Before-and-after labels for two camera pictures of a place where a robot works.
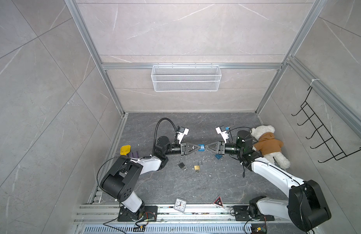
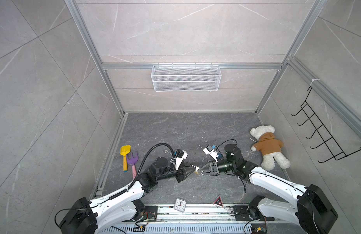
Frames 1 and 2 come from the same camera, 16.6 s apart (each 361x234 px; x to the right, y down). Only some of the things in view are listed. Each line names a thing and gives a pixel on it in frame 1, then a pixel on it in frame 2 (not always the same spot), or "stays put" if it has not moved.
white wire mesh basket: (186, 78) stays put
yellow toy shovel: (125, 149) stays put
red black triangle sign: (218, 202) stays put
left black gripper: (184, 148) → (183, 175)
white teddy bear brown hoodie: (270, 147) stays put
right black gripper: (219, 144) → (216, 172)
